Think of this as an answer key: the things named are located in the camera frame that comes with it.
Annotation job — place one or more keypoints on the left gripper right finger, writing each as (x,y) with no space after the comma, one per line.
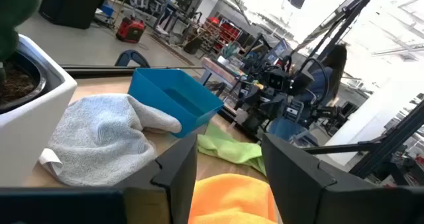
(298,191)

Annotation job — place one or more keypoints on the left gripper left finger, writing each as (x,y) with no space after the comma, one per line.
(172,184)

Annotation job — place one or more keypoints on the orange microfiber towel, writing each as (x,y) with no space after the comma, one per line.
(232,197)

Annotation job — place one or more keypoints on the light green microfiber towel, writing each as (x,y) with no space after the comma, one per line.
(228,147)

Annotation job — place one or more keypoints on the grey microfiber towel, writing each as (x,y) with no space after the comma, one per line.
(99,134)

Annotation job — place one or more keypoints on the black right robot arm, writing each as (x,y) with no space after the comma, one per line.
(265,104)

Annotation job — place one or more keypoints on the blue plastic bin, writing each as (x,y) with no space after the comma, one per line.
(159,81)

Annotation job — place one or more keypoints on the person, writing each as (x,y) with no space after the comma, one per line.
(336,65)

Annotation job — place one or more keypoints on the white hexagonal planter pot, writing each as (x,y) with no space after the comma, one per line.
(33,128)

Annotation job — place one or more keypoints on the red portable generator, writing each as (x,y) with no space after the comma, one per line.
(130,30)

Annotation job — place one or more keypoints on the red parts bin shelf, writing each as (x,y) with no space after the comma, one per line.
(225,32)

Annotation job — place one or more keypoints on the black cabinet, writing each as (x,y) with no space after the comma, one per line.
(69,5)

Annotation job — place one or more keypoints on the green cactus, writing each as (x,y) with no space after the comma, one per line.
(16,12)

